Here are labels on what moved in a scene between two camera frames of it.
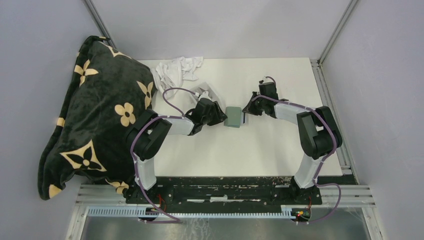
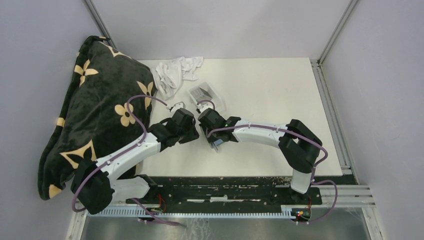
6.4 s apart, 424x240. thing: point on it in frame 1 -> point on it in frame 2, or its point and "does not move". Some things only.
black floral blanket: x=107 y=91 does not move
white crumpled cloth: x=167 y=75 does not move
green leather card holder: x=233 y=114 -> x=214 y=144
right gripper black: x=250 y=109 -> x=212 y=139
